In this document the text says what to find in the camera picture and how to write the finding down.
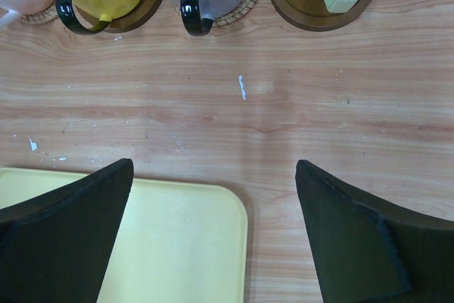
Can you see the brown wooden coaster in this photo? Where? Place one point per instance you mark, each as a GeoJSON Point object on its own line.
{"type": "Point", "coordinates": [136, 18]}
{"type": "Point", "coordinates": [312, 15]}

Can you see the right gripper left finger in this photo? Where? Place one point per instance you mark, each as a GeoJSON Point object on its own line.
{"type": "Point", "coordinates": [56, 247]}

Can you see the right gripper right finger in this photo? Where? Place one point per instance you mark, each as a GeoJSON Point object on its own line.
{"type": "Point", "coordinates": [366, 249]}

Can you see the yellow plastic tray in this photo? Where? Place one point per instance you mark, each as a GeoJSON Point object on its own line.
{"type": "Point", "coordinates": [178, 242]}

